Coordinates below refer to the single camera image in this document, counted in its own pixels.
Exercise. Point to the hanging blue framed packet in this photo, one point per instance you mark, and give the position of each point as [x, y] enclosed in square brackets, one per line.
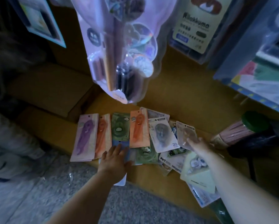
[40, 19]

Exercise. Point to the green panda correction tape packet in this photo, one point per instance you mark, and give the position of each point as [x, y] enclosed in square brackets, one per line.
[146, 155]

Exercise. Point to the white card grey tape packet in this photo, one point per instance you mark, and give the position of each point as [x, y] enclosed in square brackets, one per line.
[162, 136]

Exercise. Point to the clear correction tape packet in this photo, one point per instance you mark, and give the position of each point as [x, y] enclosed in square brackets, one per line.
[185, 131]

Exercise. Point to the person's left forearm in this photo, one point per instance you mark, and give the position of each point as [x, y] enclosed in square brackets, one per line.
[88, 199]

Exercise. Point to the purple correction tape packet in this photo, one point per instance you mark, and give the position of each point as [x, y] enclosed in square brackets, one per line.
[84, 137]

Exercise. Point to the black object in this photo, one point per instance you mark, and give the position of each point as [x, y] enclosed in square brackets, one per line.
[258, 143]

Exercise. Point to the person's right hand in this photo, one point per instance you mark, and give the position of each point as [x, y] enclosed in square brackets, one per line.
[201, 146]

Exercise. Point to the white blue edged packet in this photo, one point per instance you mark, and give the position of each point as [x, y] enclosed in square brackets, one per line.
[203, 195]

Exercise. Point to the white black label packet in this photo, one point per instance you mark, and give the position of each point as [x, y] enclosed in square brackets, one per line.
[172, 162]

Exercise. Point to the white plastic bag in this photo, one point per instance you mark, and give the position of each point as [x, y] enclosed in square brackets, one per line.
[11, 146]

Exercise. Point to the person's left thumb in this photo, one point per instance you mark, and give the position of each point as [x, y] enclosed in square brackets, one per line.
[128, 163]

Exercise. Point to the blue correction tape packet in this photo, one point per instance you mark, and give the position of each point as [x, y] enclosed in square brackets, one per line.
[120, 142]

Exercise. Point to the flat brown cardboard box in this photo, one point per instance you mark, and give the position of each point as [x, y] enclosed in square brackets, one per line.
[51, 90]

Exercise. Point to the grey correction tape packet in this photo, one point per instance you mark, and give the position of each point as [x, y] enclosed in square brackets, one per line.
[157, 114]

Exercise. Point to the person's left hand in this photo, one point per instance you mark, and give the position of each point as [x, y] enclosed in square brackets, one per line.
[113, 162]

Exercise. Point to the clear pack of coloured paper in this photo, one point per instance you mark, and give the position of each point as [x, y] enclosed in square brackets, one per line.
[258, 74]

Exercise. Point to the person's right forearm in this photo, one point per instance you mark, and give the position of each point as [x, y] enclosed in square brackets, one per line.
[242, 186]

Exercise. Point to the hanging bear print packet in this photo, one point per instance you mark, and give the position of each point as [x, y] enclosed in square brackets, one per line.
[197, 27]

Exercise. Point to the hanging clear stationery set pack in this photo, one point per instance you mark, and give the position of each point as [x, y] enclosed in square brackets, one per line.
[117, 44]

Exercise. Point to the tall orange correction tape packet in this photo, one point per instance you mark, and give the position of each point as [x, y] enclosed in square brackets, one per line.
[139, 129]

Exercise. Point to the green swirl correction tape packet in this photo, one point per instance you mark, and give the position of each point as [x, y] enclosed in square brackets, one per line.
[119, 127]

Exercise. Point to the short orange correction tape packet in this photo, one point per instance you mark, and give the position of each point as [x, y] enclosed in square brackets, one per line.
[102, 135]

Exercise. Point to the person's right fingers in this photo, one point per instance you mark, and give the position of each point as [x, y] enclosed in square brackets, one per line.
[193, 142]

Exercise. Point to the pale yellow tape packet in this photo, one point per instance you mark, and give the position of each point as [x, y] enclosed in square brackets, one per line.
[197, 176]

